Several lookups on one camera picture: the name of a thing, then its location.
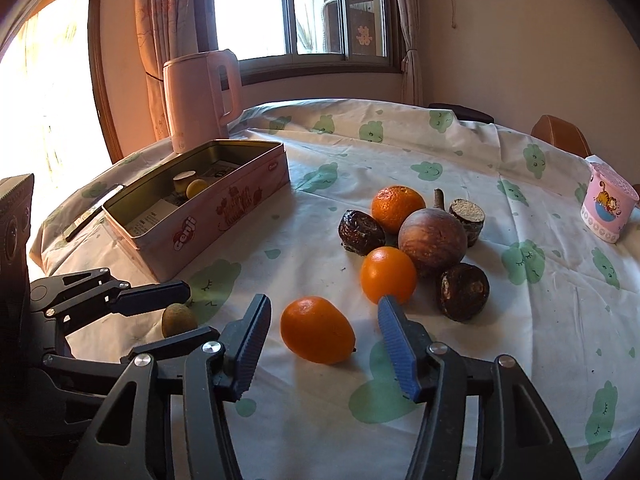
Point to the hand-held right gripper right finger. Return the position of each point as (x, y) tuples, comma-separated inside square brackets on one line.
[(395, 350)]

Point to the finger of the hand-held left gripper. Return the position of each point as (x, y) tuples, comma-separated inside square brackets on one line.
[(192, 337), (150, 294)]

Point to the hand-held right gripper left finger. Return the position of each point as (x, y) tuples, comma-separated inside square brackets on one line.
[(249, 347)]

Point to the kiwi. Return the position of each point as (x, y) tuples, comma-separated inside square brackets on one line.
[(177, 320)]

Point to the orange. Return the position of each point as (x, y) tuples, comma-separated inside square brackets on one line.
[(395, 207), (387, 272), (315, 330)]

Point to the dark brown water chestnut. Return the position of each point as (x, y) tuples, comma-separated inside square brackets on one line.
[(360, 232), (464, 292)]

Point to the pink tin box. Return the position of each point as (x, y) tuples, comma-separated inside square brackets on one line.
[(225, 215)]

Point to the brown round gourd fruit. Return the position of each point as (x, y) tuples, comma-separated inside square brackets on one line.
[(432, 242)]

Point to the white paper card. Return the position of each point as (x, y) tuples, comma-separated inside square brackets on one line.
[(150, 217)]

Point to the metal tin lid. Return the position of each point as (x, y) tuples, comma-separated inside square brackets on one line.
[(92, 212)]

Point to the small beige cup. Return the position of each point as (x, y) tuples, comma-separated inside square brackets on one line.
[(182, 179)]

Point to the white green-print tablecloth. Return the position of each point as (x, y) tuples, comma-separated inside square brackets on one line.
[(310, 230)]

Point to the cut brown root piece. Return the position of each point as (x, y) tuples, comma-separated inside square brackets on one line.
[(467, 222)]

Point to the pink electric kettle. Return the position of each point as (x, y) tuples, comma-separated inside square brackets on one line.
[(190, 105)]

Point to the black round stool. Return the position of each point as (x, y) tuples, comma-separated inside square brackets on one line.
[(462, 111)]

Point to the beige patterned curtain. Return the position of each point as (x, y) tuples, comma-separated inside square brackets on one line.
[(412, 20), (160, 20)]

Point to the pink cartoon cup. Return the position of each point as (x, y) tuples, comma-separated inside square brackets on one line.
[(607, 205)]

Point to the brown leather chair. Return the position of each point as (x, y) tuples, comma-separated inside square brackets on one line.
[(560, 132)]

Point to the sliding glass window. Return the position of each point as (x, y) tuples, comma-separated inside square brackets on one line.
[(250, 10)]

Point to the arched wooden window frame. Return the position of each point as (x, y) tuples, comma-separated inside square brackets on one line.
[(102, 85)]

